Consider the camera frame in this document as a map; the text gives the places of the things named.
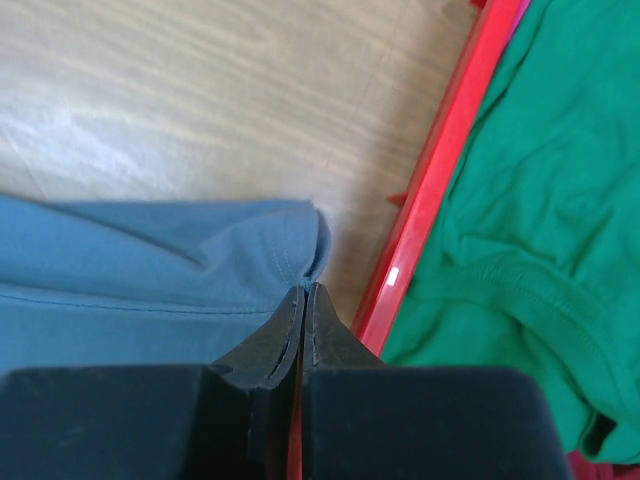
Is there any dark red t-shirt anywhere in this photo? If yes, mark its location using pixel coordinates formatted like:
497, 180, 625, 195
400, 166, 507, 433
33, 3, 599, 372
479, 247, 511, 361
567, 451, 640, 480

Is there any blue-grey t-shirt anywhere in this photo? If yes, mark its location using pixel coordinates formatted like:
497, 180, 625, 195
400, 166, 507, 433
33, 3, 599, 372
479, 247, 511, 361
1, 196, 331, 371

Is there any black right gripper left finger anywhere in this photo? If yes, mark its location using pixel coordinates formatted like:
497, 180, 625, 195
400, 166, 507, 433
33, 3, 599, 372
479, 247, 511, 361
1, 287, 306, 479

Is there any green t-shirt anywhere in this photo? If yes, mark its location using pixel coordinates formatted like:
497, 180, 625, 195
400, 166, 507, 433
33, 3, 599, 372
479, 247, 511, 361
382, 1, 639, 464

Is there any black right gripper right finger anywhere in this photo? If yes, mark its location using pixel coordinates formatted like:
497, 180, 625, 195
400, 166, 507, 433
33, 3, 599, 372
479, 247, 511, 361
301, 284, 571, 479

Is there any red plastic bin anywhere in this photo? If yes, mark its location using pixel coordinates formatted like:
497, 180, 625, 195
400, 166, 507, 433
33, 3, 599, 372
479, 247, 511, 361
287, 0, 531, 480

